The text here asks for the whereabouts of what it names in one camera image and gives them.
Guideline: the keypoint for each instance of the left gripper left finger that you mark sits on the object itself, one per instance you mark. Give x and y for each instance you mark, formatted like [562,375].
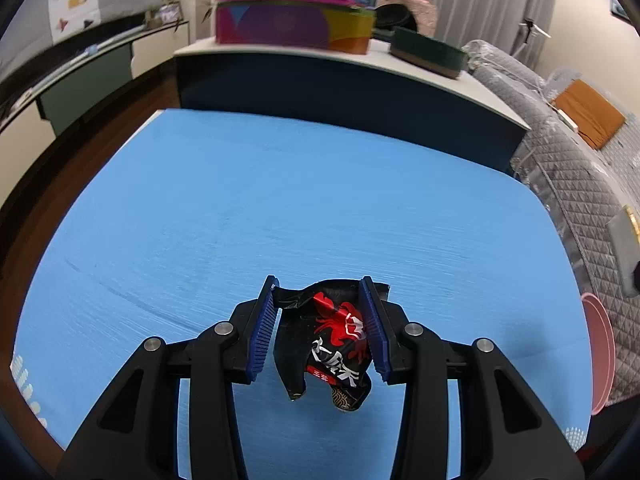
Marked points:
[131,431]

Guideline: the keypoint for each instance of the colourful gift box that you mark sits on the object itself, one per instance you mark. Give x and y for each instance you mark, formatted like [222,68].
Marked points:
[333,25]

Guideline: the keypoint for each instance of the black bag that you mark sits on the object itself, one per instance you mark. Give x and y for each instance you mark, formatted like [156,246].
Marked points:
[394,15]

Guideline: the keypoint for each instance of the grey quilted sofa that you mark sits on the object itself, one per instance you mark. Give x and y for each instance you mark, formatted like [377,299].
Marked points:
[592,195]

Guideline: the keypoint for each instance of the pink plastic bucket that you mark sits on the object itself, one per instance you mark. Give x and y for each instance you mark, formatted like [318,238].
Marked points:
[603,350]

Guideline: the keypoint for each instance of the tv cabinet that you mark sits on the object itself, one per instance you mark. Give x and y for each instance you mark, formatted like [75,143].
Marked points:
[44,111]

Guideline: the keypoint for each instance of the photo frame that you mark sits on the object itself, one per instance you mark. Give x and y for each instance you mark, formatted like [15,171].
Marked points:
[169,13]

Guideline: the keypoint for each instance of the grey covered television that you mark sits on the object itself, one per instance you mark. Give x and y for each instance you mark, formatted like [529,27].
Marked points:
[40,24]

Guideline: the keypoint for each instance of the pink patterned bag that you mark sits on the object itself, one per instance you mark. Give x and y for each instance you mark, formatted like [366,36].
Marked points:
[424,11]

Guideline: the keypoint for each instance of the orange cushion near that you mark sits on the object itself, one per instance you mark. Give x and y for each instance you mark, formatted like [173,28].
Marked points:
[596,118]

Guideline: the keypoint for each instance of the black red snack wrapper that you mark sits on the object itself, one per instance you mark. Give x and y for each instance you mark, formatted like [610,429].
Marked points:
[321,333]

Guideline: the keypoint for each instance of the white navy side table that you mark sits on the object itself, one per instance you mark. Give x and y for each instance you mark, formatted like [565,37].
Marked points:
[372,92]

